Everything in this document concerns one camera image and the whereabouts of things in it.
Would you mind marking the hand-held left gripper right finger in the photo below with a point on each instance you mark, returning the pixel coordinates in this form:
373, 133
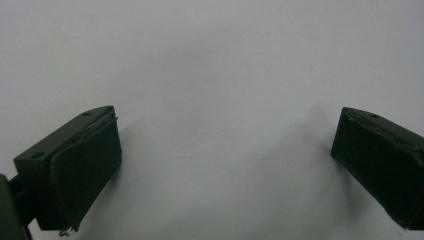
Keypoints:
380, 160

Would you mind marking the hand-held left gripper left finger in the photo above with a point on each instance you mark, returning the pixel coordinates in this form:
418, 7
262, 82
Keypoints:
71, 166

